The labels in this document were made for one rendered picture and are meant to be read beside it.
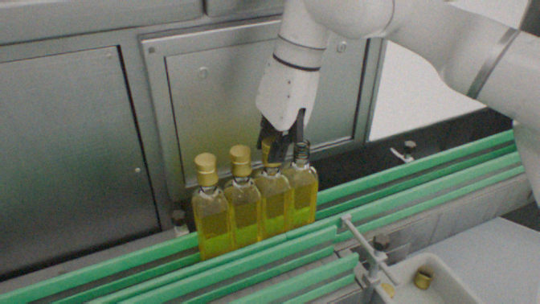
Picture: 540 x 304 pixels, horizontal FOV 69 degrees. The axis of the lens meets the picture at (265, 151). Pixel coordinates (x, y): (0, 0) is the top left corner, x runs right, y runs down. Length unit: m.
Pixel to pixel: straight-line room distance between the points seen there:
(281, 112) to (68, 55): 0.34
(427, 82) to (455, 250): 0.43
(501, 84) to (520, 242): 0.79
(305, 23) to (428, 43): 0.17
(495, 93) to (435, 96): 0.58
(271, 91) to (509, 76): 0.32
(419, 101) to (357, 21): 0.56
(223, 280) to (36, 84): 0.45
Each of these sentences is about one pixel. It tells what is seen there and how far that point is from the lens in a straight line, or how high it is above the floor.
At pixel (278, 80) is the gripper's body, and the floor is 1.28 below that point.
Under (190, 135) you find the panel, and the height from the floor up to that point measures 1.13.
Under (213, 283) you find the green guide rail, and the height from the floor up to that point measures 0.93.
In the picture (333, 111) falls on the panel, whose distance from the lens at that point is 0.87.
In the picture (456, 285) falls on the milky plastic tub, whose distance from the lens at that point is 0.95.
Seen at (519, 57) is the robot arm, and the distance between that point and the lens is 0.48.
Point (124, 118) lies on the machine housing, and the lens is 0.74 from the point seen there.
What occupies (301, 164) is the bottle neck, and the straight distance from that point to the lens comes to 0.70.
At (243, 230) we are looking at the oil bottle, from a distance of 0.72.
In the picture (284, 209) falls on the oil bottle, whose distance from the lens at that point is 0.74.
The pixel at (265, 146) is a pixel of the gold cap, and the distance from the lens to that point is 0.65.
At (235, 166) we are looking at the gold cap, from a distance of 0.64.
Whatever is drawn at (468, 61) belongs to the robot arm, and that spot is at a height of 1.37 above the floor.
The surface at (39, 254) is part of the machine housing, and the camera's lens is 0.92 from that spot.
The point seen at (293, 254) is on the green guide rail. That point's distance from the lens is 0.79.
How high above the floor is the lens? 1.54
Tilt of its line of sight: 37 degrees down
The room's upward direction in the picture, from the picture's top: straight up
